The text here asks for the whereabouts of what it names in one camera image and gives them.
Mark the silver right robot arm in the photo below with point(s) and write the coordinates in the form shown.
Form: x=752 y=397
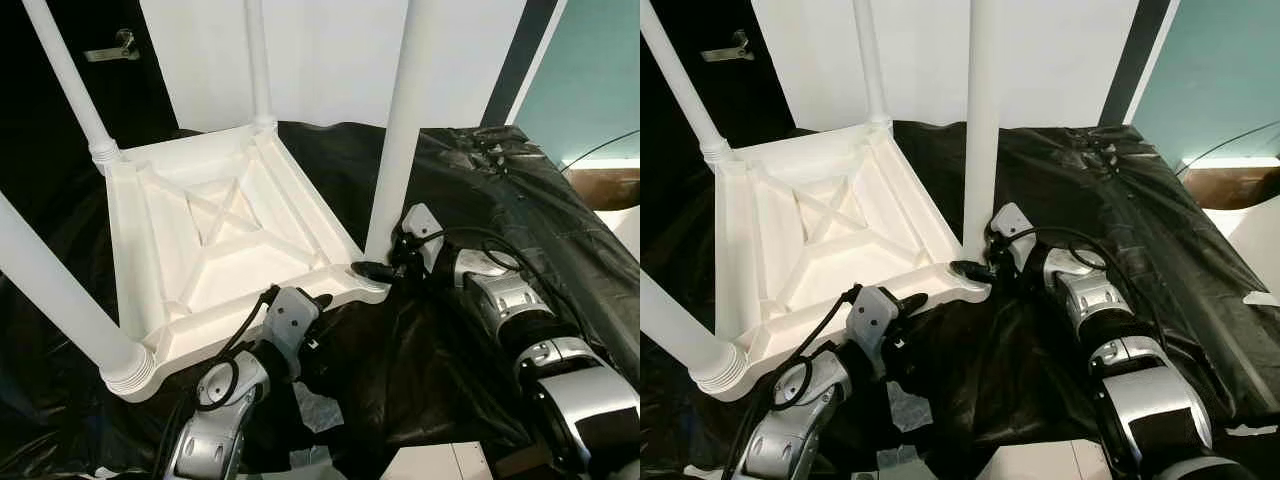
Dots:
x=500 y=290
x=1090 y=290

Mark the black plastic sheet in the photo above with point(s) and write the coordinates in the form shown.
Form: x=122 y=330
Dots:
x=1200 y=300
x=560 y=300

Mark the brown wooden table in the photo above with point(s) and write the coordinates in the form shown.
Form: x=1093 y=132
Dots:
x=608 y=190
x=1235 y=188

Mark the black door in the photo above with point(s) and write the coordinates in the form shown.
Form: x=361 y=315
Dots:
x=120 y=90
x=750 y=100

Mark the teal glass panel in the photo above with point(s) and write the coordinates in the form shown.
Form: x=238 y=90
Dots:
x=1220 y=70
x=600 y=70

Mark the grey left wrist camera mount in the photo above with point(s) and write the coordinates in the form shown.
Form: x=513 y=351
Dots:
x=290 y=315
x=872 y=315

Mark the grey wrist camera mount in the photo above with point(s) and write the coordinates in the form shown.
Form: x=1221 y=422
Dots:
x=290 y=315
x=420 y=225
x=872 y=315
x=1010 y=225

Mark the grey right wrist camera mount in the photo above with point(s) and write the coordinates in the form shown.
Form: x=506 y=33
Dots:
x=420 y=225
x=1010 y=225

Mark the dark door frame post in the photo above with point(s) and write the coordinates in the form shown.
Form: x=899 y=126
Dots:
x=1140 y=55
x=525 y=55

